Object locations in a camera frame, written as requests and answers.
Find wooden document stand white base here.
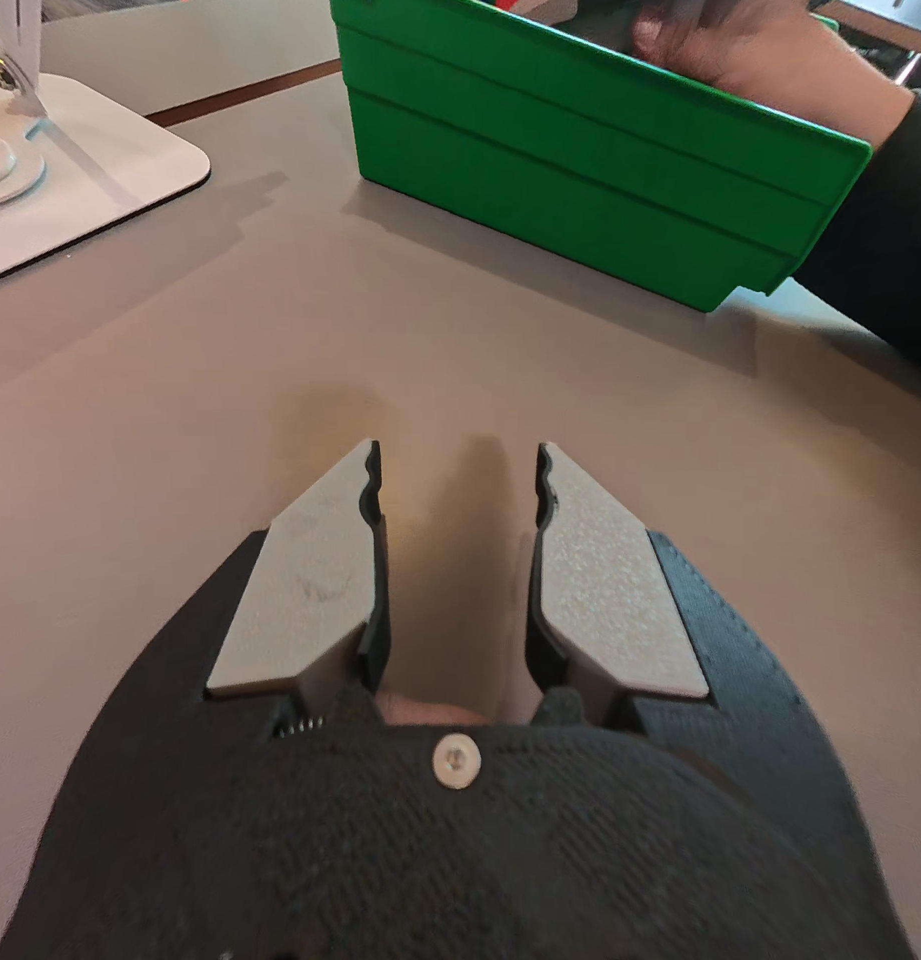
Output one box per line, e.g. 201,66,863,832
0,0,214,286

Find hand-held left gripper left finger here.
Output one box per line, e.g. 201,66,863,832
206,438,390,714

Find green plastic bin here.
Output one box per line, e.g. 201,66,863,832
329,0,874,313

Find person's right forearm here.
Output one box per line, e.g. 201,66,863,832
794,90,921,376

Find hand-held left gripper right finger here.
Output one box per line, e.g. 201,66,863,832
524,441,712,729

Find person's right hand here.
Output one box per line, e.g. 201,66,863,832
633,0,915,151

